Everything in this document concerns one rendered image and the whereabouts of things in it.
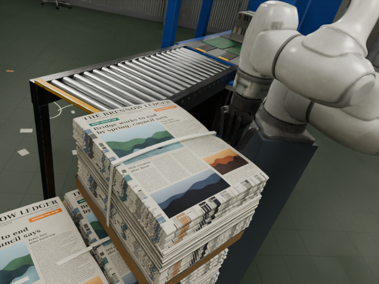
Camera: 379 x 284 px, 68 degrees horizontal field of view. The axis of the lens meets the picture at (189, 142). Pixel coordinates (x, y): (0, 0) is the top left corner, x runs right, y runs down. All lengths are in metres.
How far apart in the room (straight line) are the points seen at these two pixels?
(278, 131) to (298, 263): 1.22
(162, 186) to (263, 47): 0.35
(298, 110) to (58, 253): 0.72
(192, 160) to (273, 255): 1.42
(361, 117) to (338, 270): 1.48
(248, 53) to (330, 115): 0.29
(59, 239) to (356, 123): 0.76
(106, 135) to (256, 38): 0.38
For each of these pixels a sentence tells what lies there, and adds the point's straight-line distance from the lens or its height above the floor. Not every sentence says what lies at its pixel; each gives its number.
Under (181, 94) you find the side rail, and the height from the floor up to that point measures 0.80.
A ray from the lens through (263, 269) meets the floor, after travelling 1.86.
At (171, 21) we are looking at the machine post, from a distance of 2.49.
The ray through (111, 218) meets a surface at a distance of 0.68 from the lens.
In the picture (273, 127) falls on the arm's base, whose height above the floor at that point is 1.03.
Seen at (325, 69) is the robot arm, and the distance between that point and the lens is 0.56.
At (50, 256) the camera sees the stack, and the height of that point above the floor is 0.83.
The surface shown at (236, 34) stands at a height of 0.86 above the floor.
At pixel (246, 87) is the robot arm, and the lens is 0.68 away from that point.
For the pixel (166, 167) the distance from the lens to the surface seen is 0.57.
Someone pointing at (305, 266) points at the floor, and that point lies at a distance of 2.02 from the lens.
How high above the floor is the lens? 1.42
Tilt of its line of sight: 33 degrees down
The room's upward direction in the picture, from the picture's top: 14 degrees clockwise
